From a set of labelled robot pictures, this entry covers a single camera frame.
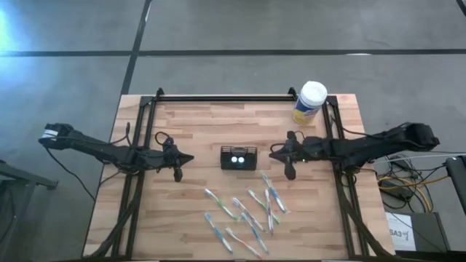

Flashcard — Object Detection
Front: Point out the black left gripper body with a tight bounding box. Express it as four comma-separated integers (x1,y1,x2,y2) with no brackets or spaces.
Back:
159,145,183,183

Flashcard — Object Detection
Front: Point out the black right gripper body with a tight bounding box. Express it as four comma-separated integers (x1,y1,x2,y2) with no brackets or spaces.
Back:
285,138,323,181

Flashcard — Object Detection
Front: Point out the green toothbrush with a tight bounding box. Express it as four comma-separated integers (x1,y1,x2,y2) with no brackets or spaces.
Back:
247,188,282,226
203,188,240,222

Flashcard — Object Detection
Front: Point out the pink toothbrush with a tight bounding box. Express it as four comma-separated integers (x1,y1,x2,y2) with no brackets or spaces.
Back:
264,188,275,237
224,227,264,260
231,197,266,233

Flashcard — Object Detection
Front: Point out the yellow blue wipes canister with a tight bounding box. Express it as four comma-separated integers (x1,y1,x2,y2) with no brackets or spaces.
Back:
292,80,328,126

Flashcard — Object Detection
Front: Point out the black power brick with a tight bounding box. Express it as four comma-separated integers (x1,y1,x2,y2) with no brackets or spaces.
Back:
379,180,414,201

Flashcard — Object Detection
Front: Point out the white paper sheet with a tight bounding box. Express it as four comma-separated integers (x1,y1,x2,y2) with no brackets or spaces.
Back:
384,212,417,252

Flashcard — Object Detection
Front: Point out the black floor box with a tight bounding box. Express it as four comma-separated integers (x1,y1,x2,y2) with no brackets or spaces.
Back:
384,212,452,254

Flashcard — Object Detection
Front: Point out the dark grey bench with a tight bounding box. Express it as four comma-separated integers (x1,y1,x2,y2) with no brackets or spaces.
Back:
0,159,59,262

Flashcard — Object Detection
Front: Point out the black stand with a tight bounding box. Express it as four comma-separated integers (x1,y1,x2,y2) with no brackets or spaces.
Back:
445,155,466,216

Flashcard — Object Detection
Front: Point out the black wire caddy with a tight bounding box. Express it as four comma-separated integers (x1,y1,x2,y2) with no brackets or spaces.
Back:
219,145,258,171

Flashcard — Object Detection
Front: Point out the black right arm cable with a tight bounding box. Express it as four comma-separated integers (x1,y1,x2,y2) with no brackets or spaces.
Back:
328,115,366,138

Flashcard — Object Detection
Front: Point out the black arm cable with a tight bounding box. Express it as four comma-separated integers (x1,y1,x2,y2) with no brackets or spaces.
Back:
328,115,366,138
108,122,173,147

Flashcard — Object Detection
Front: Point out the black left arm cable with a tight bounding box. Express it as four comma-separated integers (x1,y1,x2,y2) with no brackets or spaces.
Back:
108,122,173,147

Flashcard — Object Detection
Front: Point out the black aluminium table frame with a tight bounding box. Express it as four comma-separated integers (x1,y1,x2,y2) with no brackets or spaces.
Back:
85,87,392,261

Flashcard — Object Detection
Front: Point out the yellow floor cable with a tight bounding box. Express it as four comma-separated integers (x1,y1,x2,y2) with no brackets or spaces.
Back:
377,175,449,214

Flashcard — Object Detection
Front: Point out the white floor cable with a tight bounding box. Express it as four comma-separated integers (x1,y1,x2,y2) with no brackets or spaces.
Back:
374,152,466,164

